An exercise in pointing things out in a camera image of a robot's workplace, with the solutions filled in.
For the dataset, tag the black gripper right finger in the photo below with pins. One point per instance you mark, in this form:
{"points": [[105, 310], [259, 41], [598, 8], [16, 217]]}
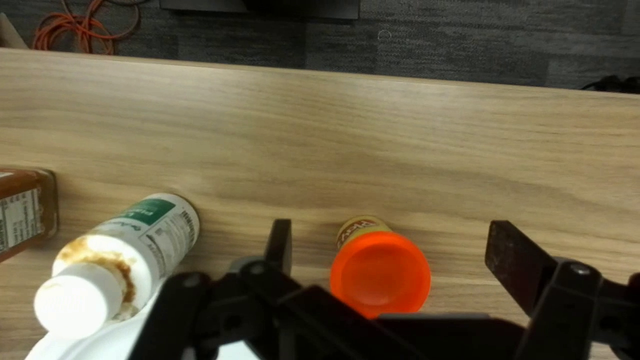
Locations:
{"points": [[567, 306]]}

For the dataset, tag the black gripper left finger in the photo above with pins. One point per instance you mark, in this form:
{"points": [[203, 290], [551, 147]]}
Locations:
{"points": [[200, 313]]}

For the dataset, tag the white bottle green label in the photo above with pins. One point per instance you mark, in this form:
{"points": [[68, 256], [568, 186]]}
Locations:
{"points": [[126, 256]]}

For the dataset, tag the orange-lid yellow dough can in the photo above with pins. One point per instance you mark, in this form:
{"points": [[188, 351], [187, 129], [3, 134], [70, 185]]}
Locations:
{"points": [[380, 273]]}

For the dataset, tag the orange-lid brown spice jar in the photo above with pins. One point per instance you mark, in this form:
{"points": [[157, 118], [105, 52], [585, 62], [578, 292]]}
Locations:
{"points": [[23, 212]]}

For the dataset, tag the brown cardboard piece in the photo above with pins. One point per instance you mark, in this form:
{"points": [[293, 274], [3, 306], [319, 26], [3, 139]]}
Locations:
{"points": [[10, 32]]}

